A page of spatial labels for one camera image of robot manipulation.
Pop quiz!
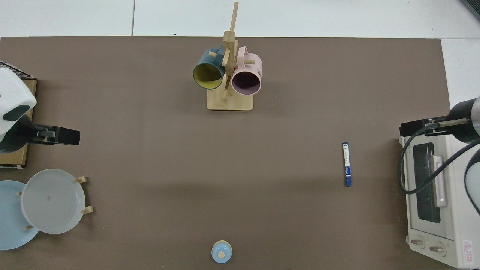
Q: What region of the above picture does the blue and white marker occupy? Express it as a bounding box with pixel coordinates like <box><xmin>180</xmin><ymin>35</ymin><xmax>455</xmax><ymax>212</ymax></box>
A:
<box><xmin>342</xmin><ymin>142</ymin><xmax>353</xmax><ymax>187</ymax></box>

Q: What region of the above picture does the grey plate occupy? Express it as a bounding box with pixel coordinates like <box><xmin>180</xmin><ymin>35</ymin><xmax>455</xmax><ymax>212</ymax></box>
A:
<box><xmin>21</xmin><ymin>169</ymin><xmax>86</xmax><ymax>235</ymax></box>

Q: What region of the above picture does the wooden plate rack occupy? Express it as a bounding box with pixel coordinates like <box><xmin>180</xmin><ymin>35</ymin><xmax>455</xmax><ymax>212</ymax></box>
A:
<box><xmin>16</xmin><ymin>175</ymin><xmax>94</xmax><ymax>231</ymax></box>

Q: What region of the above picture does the pale toaster oven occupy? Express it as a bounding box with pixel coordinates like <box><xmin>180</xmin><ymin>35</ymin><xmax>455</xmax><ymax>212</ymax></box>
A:
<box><xmin>398</xmin><ymin>133</ymin><xmax>480</xmax><ymax>269</ymax></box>

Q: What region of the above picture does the light blue plate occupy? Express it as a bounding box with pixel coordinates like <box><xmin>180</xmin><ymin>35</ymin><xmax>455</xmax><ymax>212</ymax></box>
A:
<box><xmin>0</xmin><ymin>180</ymin><xmax>40</xmax><ymax>251</ymax></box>

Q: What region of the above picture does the dark grey corner object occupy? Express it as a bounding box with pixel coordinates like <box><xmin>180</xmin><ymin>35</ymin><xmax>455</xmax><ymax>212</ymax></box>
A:
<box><xmin>459</xmin><ymin>0</ymin><xmax>480</xmax><ymax>21</ymax></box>

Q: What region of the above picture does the dark teal cup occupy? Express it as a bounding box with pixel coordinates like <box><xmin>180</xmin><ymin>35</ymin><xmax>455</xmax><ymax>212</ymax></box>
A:
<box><xmin>193</xmin><ymin>44</ymin><xmax>230</xmax><ymax>90</ymax></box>

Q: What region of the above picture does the brown table cloth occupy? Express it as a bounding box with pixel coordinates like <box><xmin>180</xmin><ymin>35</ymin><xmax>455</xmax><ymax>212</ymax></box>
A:
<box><xmin>0</xmin><ymin>36</ymin><xmax>453</xmax><ymax>270</ymax></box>

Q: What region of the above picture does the wooden cup stand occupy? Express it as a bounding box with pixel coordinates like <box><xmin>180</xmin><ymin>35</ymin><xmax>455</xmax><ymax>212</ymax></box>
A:
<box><xmin>207</xmin><ymin>2</ymin><xmax>255</xmax><ymax>111</ymax></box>

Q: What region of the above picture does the pink cup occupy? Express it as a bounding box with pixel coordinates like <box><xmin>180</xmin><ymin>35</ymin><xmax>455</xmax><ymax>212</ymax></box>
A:
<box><xmin>231</xmin><ymin>46</ymin><xmax>263</xmax><ymax>96</ymax></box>

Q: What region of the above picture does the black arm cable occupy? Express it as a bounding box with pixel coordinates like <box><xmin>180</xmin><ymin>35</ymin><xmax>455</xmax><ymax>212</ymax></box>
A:
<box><xmin>398</xmin><ymin>121</ymin><xmax>480</xmax><ymax>195</ymax></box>

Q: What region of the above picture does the wire basket with wooden floor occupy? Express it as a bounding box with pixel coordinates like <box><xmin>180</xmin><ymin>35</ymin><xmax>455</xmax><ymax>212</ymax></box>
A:
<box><xmin>0</xmin><ymin>60</ymin><xmax>38</xmax><ymax>169</ymax></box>

